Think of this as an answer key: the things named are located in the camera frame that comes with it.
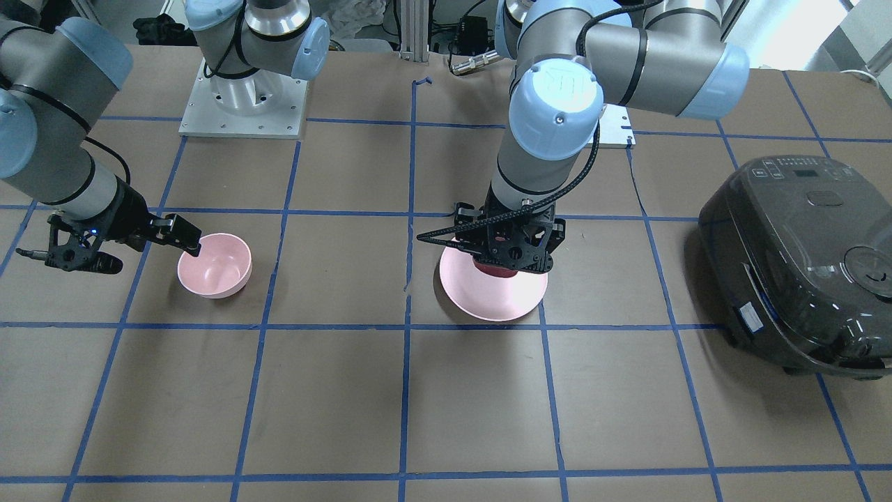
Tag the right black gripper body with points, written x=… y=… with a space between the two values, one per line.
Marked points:
x=128 y=217

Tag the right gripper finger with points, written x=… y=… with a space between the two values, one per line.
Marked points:
x=175 y=231
x=104 y=263

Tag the red apple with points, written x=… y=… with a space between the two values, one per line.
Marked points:
x=494 y=271

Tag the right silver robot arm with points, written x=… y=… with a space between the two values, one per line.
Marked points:
x=55 y=86

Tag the small pink bowl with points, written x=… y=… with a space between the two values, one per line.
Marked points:
x=221 y=269

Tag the pink plate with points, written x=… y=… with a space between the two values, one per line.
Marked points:
x=503 y=296

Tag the dark grey rice cooker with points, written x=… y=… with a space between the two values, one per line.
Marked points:
x=800 y=245

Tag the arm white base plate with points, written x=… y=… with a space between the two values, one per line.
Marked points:
x=616 y=130
x=264 y=105

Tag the aluminium frame post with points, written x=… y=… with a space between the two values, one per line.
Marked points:
x=414 y=17

